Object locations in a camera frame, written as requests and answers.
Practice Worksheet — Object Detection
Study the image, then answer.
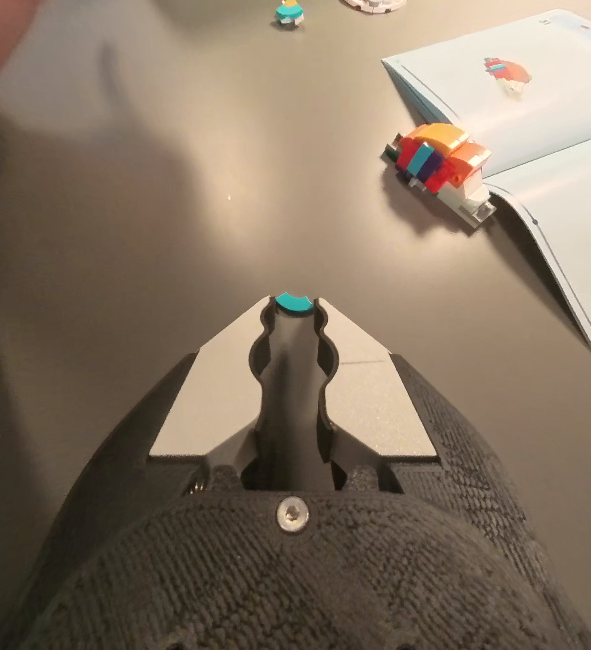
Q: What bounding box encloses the open lego instruction booklet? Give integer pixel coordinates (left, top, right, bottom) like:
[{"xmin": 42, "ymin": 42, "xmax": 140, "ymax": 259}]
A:
[{"xmin": 381, "ymin": 7, "xmax": 591, "ymax": 352}]

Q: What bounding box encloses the teal curved lego piece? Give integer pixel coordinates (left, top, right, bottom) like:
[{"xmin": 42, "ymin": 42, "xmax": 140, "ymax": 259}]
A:
[{"xmin": 274, "ymin": 292, "xmax": 315, "ymax": 315}]

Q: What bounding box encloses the colourful lego build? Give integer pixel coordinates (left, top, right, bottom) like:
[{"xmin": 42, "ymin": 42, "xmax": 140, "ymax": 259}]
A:
[{"xmin": 381, "ymin": 122, "xmax": 497, "ymax": 229}]

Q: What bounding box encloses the white round lego assembly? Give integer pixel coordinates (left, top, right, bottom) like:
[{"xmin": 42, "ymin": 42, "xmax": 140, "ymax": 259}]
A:
[{"xmin": 341, "ymin": 0, "xmax": 409, "ymax": 13}]

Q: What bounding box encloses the small teal lego assembly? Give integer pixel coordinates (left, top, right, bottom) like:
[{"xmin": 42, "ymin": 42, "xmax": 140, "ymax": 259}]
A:
[{"xmin": 274, "ymin": 0, "xmax": 305, "ymax": 27}]

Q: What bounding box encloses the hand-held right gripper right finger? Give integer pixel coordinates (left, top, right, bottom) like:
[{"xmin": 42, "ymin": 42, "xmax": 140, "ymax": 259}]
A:
[{"xmin": 313, "ymin": 297, "xmax": 439, "ymax": 489}]

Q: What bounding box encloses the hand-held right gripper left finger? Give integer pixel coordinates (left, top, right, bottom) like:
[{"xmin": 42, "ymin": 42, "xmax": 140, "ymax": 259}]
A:
[{"xmin": 148, "ymin": 296, "xmax": 281, "ymax": 489}]

